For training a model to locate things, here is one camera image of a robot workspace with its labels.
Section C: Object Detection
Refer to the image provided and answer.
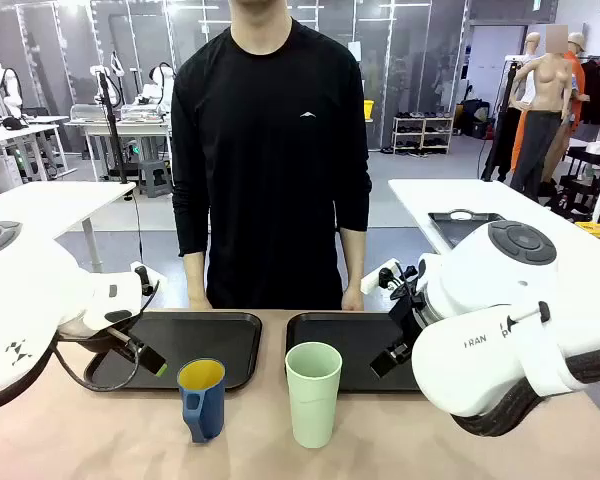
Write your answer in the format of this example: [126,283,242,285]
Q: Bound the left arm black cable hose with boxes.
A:
[0,329,144,416]

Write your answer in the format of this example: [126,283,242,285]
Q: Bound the white background desk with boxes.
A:
[0,115,77,182]

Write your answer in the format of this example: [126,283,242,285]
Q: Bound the white shoe rack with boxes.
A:
[392,112,455,155]

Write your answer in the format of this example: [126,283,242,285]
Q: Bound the person's right forearm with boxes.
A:
[182,248,214,300]

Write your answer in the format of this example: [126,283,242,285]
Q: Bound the person's left hand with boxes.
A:
[340,288,366,313]

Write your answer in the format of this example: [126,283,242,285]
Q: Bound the black plastic tray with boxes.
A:
[83,311,264,393]
[285,312,426,393]

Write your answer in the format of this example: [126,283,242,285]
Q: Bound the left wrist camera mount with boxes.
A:
[129,260,169,297]

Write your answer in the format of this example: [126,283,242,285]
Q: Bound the person in black shirt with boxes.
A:
[170,0,372,311]

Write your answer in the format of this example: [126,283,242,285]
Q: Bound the blue mug yellow inside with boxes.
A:
[176,357,227,445]

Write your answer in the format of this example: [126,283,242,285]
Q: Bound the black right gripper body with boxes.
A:
[387,293,432,347]

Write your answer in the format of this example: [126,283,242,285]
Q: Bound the white side table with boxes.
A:
[0,180,137,274]

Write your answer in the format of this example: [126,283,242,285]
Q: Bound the tall pale green cup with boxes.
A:
[284,341,343,450]

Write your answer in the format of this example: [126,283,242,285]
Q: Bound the white background workbench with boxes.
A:
[64,102,174,182]

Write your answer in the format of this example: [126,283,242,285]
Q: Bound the mannequins with clothes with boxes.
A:
[509,24,579,196]

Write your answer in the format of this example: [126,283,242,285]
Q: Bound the person's left forearm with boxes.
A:
[338,226,369,295]

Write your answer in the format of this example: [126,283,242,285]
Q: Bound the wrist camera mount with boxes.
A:
[360,258,424,301]
[129,260,169,297]

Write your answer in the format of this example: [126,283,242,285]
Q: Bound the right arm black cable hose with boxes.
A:
[452,344,600,439]

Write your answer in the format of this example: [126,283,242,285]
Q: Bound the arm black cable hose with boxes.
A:
[452,344,600,439]
[0,329,144,416]

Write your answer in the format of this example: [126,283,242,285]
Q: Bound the black tripod stand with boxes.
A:
[94,68,137,202]

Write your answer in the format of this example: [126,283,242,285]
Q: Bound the grey plastic stool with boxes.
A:
[138,159,174,199]

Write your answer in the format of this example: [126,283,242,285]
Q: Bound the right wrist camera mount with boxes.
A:
[360,258,424,301]

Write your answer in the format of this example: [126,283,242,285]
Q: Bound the black wire cart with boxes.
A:
[544,142,600,222]

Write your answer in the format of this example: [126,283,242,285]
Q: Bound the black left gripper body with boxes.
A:
[54,319,146,357]

